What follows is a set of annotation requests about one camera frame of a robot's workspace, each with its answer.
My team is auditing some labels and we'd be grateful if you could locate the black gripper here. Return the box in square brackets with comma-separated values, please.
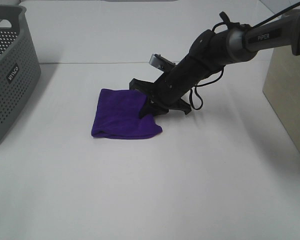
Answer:
[129, 55, 210, 118]

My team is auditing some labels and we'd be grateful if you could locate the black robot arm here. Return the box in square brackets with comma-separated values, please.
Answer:
[129, 9, 300, 118]

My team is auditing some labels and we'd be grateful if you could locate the beige bin with grey rim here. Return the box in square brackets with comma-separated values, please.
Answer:
[262, 46, 300, 153]

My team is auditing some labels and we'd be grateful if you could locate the black cable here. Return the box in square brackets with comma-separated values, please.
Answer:
[188, 11, 300, 110]

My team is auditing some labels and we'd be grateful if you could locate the purple towel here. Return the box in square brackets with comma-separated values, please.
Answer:
[91, 88, 163, 140]

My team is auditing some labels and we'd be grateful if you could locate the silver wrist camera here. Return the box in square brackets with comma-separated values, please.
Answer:
[148, 53, 176, 73]

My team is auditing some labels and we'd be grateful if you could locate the grey perforated plastic basket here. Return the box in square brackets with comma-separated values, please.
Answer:
[0, 5, 41, 143]

